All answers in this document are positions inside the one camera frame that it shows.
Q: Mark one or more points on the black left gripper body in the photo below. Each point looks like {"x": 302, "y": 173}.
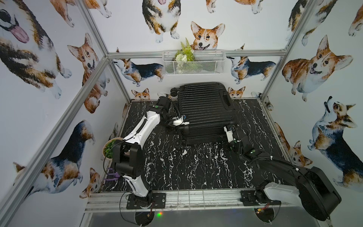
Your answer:
{"x": 176, "y": 116}

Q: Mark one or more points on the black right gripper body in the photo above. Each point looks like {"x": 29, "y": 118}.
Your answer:
{"x": 231, "y": 146}

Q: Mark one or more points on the black hard-shell suitcase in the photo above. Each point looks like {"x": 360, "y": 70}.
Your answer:
{"x": 208, "y": 109}

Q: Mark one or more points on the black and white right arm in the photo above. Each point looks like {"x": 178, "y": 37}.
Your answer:
{"x": 308, "y": 188}

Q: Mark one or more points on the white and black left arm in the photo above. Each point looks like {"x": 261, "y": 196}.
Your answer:
{"x": 127, "y": 154}

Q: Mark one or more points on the green fern with white flower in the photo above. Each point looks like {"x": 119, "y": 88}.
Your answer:
{"x": 186, "y": 54}

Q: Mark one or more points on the potted green succulent plant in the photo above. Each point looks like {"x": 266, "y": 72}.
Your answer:
{"x": 107, "y": 149}

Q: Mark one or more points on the purple pink garden fork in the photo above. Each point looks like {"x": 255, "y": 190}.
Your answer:
{"x": 111, "y": 175}

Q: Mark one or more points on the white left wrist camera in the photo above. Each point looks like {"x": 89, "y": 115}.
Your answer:
{"x": 177, "y": 121}

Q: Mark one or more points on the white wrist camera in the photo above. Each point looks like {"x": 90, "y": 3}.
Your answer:
{"x": 229, "y": 134}
{"x": 177, "y": 121}

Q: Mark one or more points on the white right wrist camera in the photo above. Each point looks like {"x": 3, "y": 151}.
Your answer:
{"x": 229, "y": 134}

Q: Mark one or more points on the white wire mesh basket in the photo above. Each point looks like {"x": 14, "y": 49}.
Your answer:
{"x": 206, "y": 63}

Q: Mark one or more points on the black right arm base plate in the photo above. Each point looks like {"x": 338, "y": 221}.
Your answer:
{"x": 256, "y": 198}

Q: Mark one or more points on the aluminium front rail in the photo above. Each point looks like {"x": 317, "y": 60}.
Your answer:
{"x": 182, "y": 200}

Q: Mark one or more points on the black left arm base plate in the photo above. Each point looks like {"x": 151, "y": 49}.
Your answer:
{"x": 151, "y": 201}

